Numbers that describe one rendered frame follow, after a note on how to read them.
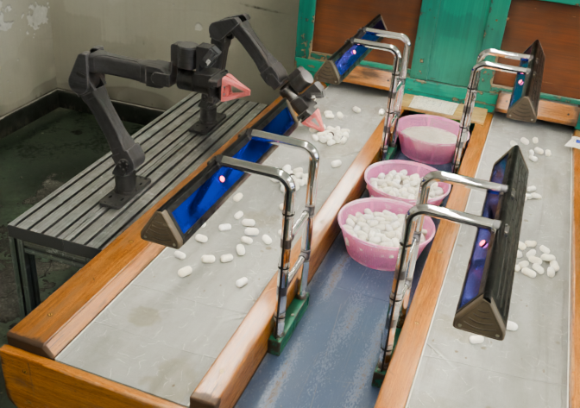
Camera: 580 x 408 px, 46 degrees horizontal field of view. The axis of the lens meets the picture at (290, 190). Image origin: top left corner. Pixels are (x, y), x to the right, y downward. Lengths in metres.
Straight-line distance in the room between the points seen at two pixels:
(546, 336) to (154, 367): 0.87
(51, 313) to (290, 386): 0.53
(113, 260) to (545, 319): 1.03
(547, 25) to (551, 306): 1.26
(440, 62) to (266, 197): 1.08
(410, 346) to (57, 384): 0.72
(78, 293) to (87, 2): 2.86
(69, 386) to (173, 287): 0.34
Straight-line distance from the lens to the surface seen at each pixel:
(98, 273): 1.66
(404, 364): 1.46
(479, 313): 1.10
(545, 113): 2.75
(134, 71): 1.95
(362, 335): 1.64
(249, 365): 1.46
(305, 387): 1.50
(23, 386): 1.57
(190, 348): 1.48
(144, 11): 4.07
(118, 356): 1.47
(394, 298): 1.38
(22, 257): 2.10
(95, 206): 2.11
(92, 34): 4.30
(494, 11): 2.71
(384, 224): 1.94
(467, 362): 1.54
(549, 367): 1.60
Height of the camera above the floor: 1.73
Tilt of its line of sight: 29 degrees down
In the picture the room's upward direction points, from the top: 5 degrees clockwise
